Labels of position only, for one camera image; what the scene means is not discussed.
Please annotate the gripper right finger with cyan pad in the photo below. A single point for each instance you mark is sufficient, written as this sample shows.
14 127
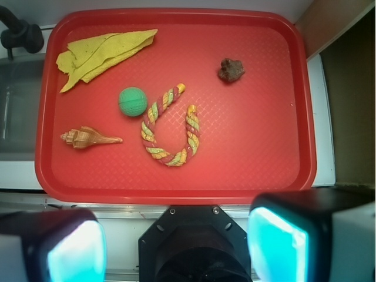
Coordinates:
323 234

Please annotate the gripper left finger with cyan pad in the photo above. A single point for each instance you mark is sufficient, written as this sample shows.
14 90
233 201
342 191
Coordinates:
60 245

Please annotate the brown spiral seashell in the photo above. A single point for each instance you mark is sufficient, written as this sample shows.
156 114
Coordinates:
86 137

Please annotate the red plastic tray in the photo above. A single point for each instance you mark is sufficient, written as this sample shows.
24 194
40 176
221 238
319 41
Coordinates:
257 133

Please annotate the green golf ball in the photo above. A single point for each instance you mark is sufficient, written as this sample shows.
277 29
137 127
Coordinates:
132 102

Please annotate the steel sink basin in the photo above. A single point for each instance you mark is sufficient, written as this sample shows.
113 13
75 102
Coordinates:
21 81

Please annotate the yellow cloth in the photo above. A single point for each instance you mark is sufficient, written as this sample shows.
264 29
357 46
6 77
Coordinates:
85 59

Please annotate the dark brown rock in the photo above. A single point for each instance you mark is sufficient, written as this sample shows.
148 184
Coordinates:
230 70

